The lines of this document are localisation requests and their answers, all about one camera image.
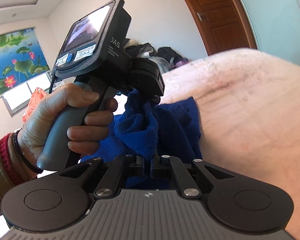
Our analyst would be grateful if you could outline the window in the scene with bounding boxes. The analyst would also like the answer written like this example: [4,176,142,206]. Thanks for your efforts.
[0,72,52,117]

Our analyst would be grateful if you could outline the dark clothes pile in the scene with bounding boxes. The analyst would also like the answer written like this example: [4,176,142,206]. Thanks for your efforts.
[123,38,157,58]

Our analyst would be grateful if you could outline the pink bed blanket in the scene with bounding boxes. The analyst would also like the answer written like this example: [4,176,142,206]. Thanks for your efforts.
[161,49,300,239]

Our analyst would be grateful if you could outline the lotus print roller blind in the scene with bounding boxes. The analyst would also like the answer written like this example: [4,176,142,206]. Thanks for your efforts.
[0,28,50,96]

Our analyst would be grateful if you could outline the orange plastic bag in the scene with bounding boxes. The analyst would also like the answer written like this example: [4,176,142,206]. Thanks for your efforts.
[22,87,46,123]

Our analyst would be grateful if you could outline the wardrobe sliding door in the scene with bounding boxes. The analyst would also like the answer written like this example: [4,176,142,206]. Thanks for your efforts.
[241,0,300,66]

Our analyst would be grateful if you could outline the blue knit sweater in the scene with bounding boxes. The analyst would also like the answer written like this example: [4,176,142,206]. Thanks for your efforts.
[79,88,203,190]

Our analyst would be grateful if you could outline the person's left hand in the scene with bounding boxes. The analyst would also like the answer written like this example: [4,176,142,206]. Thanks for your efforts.
[17,82,117,170]

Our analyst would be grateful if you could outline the person's left forearm sleeve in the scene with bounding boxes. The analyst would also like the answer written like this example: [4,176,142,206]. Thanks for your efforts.
[0,133,37,215]

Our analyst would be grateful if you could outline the black backpack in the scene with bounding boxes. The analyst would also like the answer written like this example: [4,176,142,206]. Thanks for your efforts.
[157,47,183,65]

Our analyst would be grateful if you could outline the brown wooden door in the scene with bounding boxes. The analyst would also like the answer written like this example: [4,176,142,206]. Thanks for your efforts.
[185,0,257,55]

